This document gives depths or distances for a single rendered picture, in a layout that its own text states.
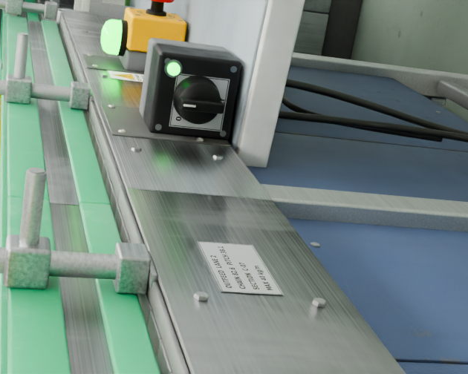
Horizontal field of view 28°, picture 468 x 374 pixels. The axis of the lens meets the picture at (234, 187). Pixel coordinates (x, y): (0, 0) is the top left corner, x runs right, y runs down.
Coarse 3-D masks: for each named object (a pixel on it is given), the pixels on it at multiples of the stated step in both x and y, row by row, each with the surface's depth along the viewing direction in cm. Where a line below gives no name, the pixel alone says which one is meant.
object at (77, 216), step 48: (48, 48) 131; (48, 144) 88; (48, 192) 75; (96, 192) 76; (96, 240) 66; (48, 288) 57; (96, 288) 59; (48, 336) 52; (96, 336) 53; (144, 336) 54
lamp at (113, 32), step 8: (104, 24) 117; (112, 24) 115; (120, 24) 116; (104, 32) 116; (112, 32) 115; (120, 32) 115; (104, 40) 116; (112, 40) 115; (120, 40) 115; (104, 48) 116; (112, 48) 116; (120, 48) 116
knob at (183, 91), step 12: (180, 84) 87; (192, 84) 86; (204, 84) 86; (180, 96) 86; (192, 96) 86; (204, 96) 87; (216, 96) 87; (180, 108) 87; (192, 108) 86; (204, 108) 86; (216, 108) 86; (192, 120) 87; (204, 120) 87
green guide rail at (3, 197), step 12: (0, 204) 92; (0, 216) 88; (0, 228) 85; (0, 240) 82; (0, 276) 75; (0, 288) 73; (0, 300) 71; (0, 312) 69; (0, 324) 68; (0, 336) 66; (0, 348) 64; (0, 360) 63; (0, 372) 61
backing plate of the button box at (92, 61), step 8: (88, 56) 120; (96, 56) 121; (104, 56) 122; (88, 64) 115; (96, 64) 116; (104, 64) 117; (112, 64) 118; (120, 64) 119; (128, 72) 115; (136, 72) 115
